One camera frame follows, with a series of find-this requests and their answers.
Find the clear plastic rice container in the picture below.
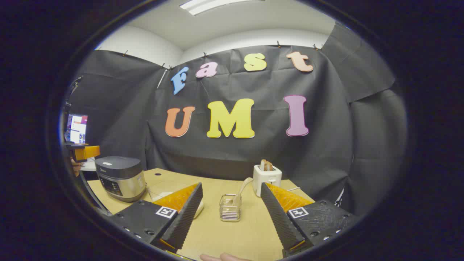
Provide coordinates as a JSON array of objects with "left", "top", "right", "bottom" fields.
[{"left": 147, "top": 180, "right": 205, "bottom": 220}]

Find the wire chopstick holder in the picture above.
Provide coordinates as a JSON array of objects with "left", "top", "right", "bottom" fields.
[{"left": 219, "top": 194, "right": 242, "bottom": 222}]

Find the silver black rice cooker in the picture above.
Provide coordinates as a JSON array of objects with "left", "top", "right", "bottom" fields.
[{"left": 95, "top": 156, "right": 147, "bottom": 203}]

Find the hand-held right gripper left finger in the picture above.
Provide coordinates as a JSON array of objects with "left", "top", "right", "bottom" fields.
[{"left": 109, "top": 182, "right": 203, "bottom": 253}]

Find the ceiling light panel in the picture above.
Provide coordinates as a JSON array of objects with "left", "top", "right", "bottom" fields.
[{"left": 179, "top": 0, "right": 265, "bottom": 16}]

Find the white toaster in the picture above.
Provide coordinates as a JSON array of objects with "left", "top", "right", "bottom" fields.
[{"left": 253, "top": 164, "right": 282, "bottom": 197}]

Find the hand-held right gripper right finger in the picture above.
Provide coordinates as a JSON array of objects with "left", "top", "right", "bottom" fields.
[{"left": 260, "top": 182, "right": 357, "bottom": 258}]

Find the computer monitor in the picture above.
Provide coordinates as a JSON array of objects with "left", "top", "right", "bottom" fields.
[{"left": 65, "top": 113, "right": 88, "bottom": 145}]

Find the wooden spoon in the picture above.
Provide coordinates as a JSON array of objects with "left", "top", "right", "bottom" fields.
[{"left": 227, "top": 177, "right": 253, "bottom": 211}]

